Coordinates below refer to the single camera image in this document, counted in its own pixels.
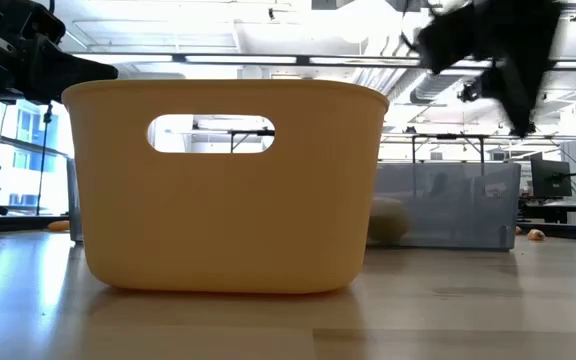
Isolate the black tripod stand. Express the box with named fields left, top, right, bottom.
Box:
left=35, top=102, right=55, bottom=217

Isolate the grey translucent plastic basket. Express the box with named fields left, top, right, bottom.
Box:
left=65, top=157, right=85, bottom=245
left=366, top=160, right=522, bottom=252

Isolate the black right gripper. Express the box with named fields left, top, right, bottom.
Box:
left=415, top=0, right=567, bottom=139

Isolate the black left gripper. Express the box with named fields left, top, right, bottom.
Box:
left=0, top=0, right=119, bottom=104

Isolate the black background station frame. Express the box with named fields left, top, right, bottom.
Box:
left=410, top=132, right=487, bottom=164

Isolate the black computer monitor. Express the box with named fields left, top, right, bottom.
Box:
left=530, top=158, right=573, bottom=199

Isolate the yellow plastic basket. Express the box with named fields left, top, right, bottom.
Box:
left=61, top=78, right=391, bottom=295

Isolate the yellow lemon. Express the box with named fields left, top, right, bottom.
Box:
left=367, top=196, right=412, bottom=246

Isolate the black background desk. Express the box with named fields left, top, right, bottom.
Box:
left=517, top=199, right=576, bottom=225

